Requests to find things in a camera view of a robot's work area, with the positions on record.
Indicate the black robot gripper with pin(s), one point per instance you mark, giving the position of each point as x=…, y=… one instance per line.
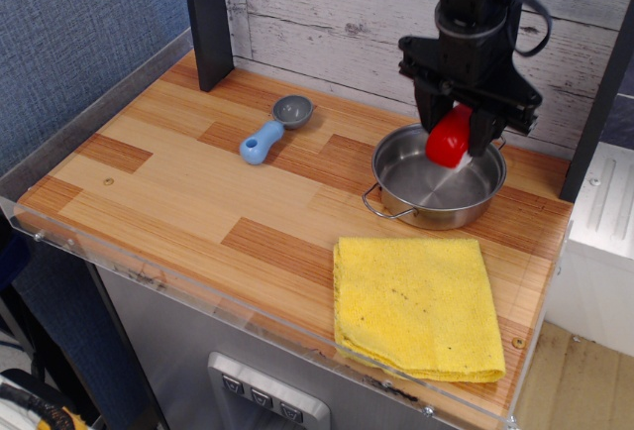
x=479, y=73

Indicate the red and white toy sushi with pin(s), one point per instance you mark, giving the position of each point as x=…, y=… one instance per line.
x=448, y=143

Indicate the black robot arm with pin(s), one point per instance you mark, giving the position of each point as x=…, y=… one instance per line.
x=475, y=19

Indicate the stainless steel pot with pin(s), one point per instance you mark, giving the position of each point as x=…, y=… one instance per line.
x=410, y=188

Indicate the blue and grey toy scoop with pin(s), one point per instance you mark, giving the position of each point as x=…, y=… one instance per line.
x=290, y=112

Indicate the yellow folded cloth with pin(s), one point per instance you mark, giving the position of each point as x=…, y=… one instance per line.
x=420, y=306

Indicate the stainless steel toy fridge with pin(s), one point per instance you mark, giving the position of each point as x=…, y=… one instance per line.
x=173, y=340

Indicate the silver dispenser button panel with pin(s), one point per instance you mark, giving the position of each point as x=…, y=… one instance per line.
x=230, y=377

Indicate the clear acrylic front guard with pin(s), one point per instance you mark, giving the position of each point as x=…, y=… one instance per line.
x=288, y=299

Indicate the yellow and black object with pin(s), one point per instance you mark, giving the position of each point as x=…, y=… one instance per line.
x=23, y=410

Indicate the dark right vertical post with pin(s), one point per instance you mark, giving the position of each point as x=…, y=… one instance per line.
x=599, y=112

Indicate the dark vertical post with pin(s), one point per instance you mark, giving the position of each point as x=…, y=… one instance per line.
x=211, y=37
x=599, y=112

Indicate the white aluminium frame block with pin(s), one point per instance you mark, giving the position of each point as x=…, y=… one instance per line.
x=592, y=291

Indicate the dark left vertical post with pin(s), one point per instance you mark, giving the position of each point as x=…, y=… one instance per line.
x=211, y=37

